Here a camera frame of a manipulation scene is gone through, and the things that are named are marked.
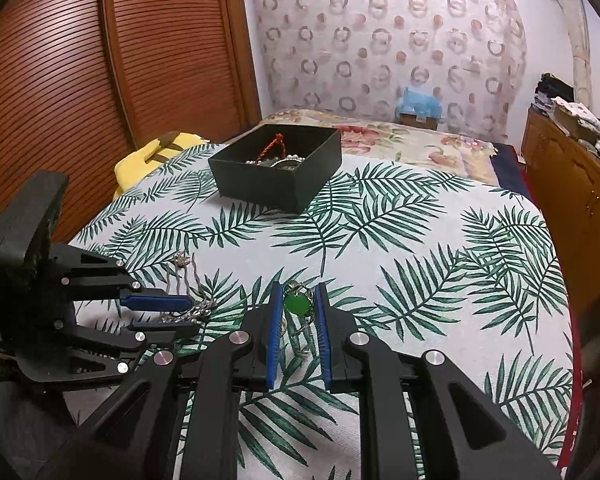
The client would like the circle pattern curtain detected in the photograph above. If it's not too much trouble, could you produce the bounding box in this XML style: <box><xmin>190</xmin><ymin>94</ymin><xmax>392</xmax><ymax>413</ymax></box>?
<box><xmin>244</xmin><ymin>0</ymin><xmax>529</xmax><ymax>142</ymax></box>

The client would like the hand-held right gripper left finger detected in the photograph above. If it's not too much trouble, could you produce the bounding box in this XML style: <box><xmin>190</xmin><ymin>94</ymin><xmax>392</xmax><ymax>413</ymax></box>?
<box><xmin>77</xmin><ymin>287</ymin><xmax>287</xmax><ymax>480</ymax></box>

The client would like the red braided cord bracelet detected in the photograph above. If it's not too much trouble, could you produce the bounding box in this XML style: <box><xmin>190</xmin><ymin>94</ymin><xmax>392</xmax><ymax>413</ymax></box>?
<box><xmin>260</xmin><ymin>132</ymin><xmax>288</xmax><ymax>162</ymax></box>

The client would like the wooden sideboard cabinet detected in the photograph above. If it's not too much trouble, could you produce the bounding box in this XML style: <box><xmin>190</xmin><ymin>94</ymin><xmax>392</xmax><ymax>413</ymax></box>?
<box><xmin>520</xmin><ymin>107</ymin><xmax>600</xmax><ymax>308</ymax></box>

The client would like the black square box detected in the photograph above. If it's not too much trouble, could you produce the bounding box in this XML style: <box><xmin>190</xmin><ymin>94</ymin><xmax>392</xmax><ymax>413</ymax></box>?
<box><xmin>208</xmin><ymin>123</ymin><xmax>343</xmax><ymax>215</ymax></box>

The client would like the floral bed blanket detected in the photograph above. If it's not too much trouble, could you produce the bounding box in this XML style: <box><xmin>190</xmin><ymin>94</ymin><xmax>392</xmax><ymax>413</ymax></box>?
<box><xmin>254</xmin><ymin>108</ymin><xmax>499</xmax><ymax>187</ymax></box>

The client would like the cream lace curtain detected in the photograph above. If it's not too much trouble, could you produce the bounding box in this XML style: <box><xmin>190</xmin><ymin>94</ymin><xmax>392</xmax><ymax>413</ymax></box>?
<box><xmin>559</xmin><ymin>0</ymin><xmax>594</xmax><ymax>112</ymax></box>

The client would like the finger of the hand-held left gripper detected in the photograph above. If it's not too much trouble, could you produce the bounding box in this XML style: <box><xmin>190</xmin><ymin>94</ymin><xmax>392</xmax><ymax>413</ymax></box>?
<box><xmin>50</xmin><ymin>245</ymin><xmax>194</xmax><ymax>314</ymax></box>
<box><xmin>54</xmin><ymin>316</ymin><xmax>202</xmax><ymax>382</ymax></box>

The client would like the silver chain hairpin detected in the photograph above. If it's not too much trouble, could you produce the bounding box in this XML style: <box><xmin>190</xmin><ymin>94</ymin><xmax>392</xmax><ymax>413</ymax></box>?
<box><xmin>161</xmin><ymin>251</ymin><xmax>218</xmax><ymax>325</ymax></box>

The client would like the pearl necklace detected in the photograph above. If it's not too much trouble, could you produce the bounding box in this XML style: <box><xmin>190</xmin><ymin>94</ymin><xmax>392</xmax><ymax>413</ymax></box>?
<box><xmin>244</xmin><ymin>153</ymin><xmax>308</xmax><ymax>167</ymax></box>

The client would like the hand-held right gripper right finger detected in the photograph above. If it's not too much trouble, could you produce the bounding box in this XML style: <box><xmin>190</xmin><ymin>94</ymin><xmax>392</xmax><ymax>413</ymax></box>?
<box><xmin>314</xmin><ymin>282</ymin><xmax>563</xmax><ymax>480</ymax></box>

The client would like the blue plastic bag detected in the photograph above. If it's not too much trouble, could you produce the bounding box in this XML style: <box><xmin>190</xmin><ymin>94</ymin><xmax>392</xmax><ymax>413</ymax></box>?
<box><xmin>396</xmin><ymin>85</ymin><xmax>444</xmax><ymax>119</ymax></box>

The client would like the pile of folded clothes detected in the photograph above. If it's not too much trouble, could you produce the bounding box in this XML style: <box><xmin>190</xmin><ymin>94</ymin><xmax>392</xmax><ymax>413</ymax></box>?
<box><xmin>533</xmin><ymin>73</ymin><xmax>576</xmax><ymax>117</ymax></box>

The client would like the green pendant necklace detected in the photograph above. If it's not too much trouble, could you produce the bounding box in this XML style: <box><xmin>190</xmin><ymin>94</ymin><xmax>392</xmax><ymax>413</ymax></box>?
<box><xmin>281</xmin><ymin>280</ymin><xmax>317</xmax><ymax>356</ymax></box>

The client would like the small cardboard box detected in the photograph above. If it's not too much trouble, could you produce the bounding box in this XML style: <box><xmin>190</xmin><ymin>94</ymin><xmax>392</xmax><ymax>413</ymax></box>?
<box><xmin>398</xmin><ymin>112</ymin><xmax>439</xmax><ymax>132</ymax></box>

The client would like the leaf print tablecloth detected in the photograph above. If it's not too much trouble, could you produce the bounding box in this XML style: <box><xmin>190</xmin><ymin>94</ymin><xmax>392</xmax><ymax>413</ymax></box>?
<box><xmin>62</xmin><ymin>142</ymin><xmax>577</xmax><ymax>480</ymax></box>

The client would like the wooden louvered wardrobe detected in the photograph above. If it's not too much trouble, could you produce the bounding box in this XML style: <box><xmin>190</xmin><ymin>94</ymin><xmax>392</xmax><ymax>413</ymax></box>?
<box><xmin>0</xmin><ymin>0</ymin><xmax>262</xmax><ymax>243</ymax></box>

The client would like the yellow plush toy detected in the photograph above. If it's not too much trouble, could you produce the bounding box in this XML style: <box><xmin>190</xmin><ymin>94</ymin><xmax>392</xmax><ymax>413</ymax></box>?
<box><xmin>113</xmin><ymin>130</ymin><xmax>212</xmax><ymax>202</ymax></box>

